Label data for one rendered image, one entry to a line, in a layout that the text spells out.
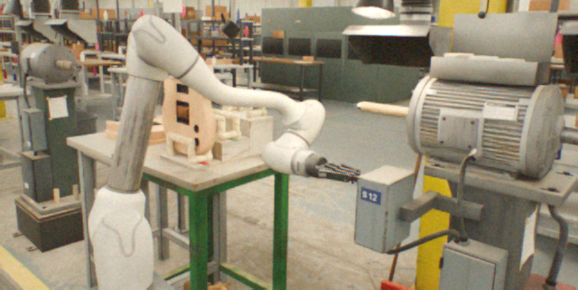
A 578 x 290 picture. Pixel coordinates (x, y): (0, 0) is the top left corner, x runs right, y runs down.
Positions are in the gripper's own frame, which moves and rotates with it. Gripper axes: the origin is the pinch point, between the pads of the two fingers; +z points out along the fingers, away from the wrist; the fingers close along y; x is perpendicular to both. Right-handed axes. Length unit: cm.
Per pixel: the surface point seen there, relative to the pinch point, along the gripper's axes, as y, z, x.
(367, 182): 12.5, 7.6, 4.1
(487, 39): -30, 21, 42
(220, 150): -11, -79, -8
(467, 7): -110, -15, 56
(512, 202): -11.7, 37.9, -0.3
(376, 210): 12.5, 10.9, -3.0
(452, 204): -8.6, 23.3, -4.0
